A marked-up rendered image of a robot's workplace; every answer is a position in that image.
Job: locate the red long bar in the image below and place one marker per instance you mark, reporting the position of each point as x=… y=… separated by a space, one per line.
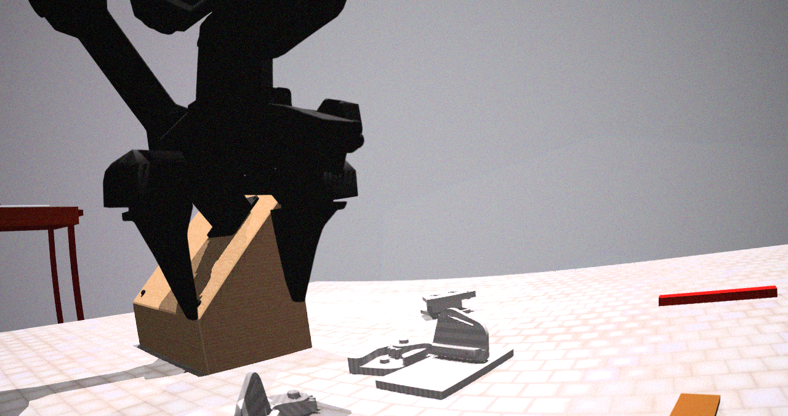
x=718 y=295

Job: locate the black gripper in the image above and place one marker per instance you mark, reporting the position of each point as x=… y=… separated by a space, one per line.
x=151 y=182

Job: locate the orange flat bar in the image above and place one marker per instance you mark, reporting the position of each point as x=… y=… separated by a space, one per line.
x=696 y=405

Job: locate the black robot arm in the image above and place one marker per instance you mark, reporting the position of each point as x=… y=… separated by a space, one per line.
x=237 y=35

